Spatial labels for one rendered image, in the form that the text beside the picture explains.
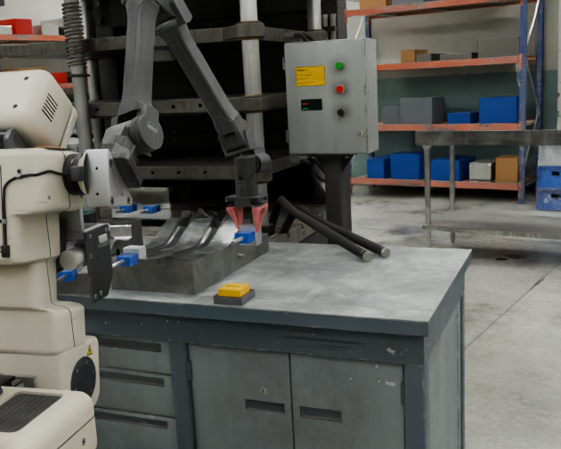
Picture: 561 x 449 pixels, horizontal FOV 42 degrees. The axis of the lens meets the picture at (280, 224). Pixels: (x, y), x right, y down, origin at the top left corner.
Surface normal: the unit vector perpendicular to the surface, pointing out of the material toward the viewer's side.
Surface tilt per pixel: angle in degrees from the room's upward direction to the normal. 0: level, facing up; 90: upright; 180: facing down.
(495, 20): 90
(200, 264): 90
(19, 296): 82
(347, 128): 90
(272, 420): 90
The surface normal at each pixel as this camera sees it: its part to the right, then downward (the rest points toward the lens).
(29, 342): -0.26, 0.06
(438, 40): -0.56, 0.19
